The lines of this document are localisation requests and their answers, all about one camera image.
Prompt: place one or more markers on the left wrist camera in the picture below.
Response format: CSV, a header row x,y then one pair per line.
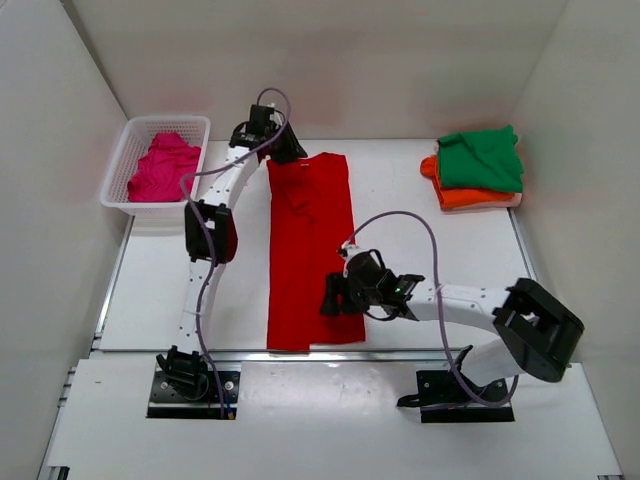
x,y
261,123

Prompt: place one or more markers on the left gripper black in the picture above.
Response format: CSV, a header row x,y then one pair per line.
x,y
294,149

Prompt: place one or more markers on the green folded t-shirt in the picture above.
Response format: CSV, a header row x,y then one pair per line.
x,y
483,159

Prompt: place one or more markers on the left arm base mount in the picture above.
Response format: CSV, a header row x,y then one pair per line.
x,y
185,387

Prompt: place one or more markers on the light pink folded t-shirt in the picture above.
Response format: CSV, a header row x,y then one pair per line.
x,y
515,200

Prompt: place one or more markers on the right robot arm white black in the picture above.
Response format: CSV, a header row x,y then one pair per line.
x,y
535,334

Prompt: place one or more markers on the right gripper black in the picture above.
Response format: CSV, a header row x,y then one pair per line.
x,y
338,283

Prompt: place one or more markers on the orange folded t-shirt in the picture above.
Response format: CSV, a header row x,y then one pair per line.
x,y
451,199

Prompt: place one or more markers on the white plastic basket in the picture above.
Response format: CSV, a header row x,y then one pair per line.
x,y
133,144

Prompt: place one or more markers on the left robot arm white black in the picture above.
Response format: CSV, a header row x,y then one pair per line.
x,y
211,238

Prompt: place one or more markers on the red t-shirt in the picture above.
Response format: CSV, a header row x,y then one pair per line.
x,y
311,216

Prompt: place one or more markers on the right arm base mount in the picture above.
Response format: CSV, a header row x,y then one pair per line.
x,y
441,400

